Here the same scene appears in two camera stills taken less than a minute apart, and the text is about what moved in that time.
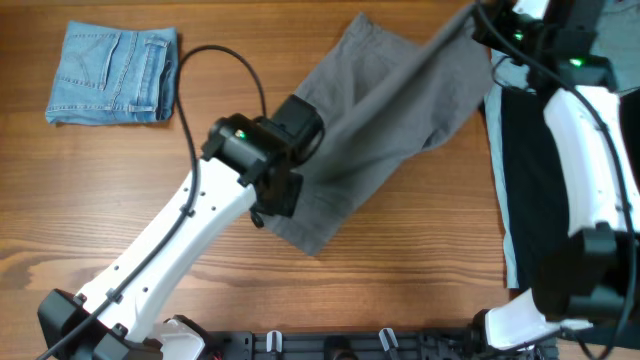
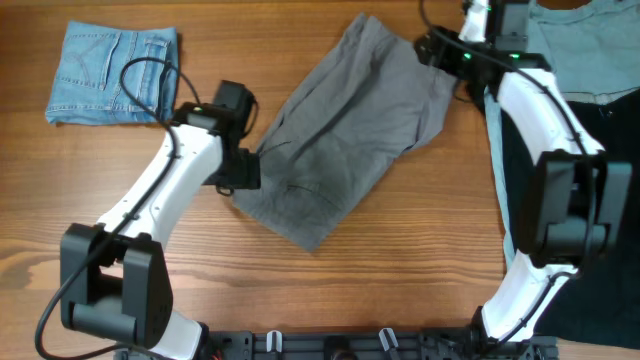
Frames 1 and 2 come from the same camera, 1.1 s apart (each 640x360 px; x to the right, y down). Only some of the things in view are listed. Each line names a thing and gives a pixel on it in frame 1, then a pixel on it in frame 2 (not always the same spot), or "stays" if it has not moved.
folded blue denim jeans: [115, 74] stays
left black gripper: [287, 205] -> [248, 175]
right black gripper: [487, 31] -> [444, 61]
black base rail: [363, 344] stays
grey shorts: [380, 96] stays
